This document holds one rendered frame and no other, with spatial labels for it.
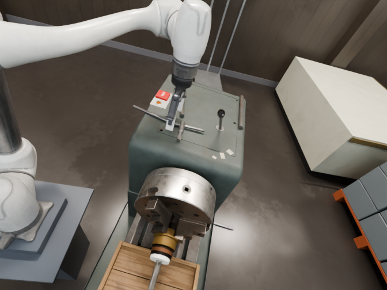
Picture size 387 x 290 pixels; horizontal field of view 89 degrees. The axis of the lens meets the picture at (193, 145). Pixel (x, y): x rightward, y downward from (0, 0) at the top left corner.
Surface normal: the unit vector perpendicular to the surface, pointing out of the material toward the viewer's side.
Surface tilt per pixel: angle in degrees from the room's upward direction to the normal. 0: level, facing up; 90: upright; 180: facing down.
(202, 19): 72
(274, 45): 90
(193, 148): 0
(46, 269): 0
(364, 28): 90
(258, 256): 0
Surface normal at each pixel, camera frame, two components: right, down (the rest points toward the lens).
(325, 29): -0.04, 0.73
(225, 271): 0.23, -0.65
